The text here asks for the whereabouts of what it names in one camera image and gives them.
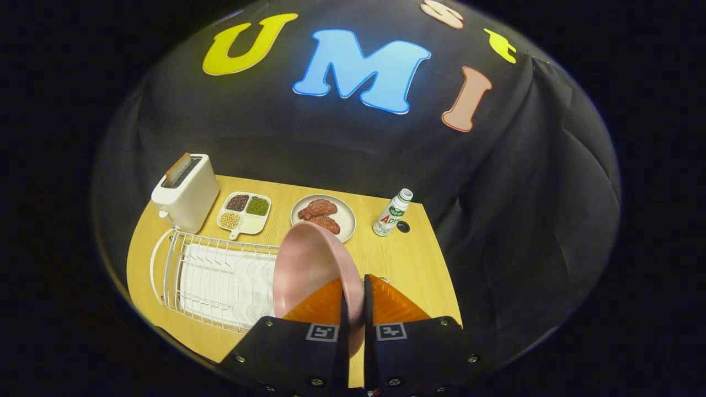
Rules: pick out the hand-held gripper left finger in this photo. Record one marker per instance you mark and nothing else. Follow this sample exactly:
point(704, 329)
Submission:
point(343, 358)

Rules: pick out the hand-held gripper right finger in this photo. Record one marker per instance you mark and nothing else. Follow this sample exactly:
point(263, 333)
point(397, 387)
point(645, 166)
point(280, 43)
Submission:
point(368, 358)

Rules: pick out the pink plate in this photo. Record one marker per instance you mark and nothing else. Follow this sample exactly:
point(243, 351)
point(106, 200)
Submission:
point(309, 264)

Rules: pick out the beige round plate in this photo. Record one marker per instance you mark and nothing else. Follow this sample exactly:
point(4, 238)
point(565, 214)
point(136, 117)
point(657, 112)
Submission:
point(345, 218)

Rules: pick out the red meat piece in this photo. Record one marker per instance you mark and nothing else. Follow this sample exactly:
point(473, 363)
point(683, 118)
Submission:
point(317, 209)
point(326, 224)

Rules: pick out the black table grommet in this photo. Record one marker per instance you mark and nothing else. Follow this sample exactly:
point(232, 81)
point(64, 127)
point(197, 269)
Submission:
point(403, 226)

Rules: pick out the white drip tray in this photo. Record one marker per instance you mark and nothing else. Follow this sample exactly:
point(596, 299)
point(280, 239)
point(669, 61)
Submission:
point(220, 286)

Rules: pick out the white drink bottle green label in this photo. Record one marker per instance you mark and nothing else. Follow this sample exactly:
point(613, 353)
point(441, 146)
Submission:
point(389, 218)

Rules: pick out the white divided tray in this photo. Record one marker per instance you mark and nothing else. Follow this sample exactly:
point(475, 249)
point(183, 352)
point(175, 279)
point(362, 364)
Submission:
point(251, 225)

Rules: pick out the pile of green beans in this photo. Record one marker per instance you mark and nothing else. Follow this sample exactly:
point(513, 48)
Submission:
point(257, 206)

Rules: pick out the pile of yellow beans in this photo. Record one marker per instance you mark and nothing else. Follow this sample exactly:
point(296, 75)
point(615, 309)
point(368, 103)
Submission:
point(230, 220)

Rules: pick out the pile of dark beans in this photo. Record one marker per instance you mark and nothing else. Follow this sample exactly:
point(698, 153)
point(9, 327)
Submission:
point(237, 202)

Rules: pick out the white toaster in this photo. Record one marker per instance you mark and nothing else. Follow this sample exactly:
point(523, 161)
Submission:
point(190, 204)

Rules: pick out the black backdrop cloth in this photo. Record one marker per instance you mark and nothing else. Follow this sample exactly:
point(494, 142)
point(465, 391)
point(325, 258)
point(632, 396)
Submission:
point(276, 143)

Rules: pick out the toast slice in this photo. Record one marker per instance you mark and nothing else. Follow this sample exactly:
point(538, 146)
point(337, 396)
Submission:
point(177, 168)

